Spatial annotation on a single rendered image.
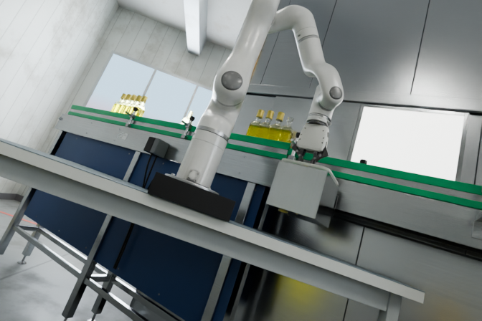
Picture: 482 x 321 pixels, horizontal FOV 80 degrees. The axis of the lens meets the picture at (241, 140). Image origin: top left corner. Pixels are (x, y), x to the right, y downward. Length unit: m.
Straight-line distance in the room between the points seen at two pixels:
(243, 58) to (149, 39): 4.14
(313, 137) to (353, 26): 0.98
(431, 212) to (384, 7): 1.19
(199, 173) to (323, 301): 0.80
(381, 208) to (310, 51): 0.64
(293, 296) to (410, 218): 0.60
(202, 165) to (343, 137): 0.79
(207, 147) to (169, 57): 4.06
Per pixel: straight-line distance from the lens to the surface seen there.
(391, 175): 1.24
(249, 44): 1.10
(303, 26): 1.21
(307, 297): 1.43
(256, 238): 0.89
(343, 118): 1.53
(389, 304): 1.13
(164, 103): 4.60
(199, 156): 0.93
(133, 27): 5.28
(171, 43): 5.06
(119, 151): 1.84
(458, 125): 1.51
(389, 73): 1.67
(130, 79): 4.83
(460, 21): 1.85
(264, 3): 1.15
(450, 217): 1.20
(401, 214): 1.19
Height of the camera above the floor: 0.77
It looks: 14 degrees up
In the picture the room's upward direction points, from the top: 20 degrees clockwise
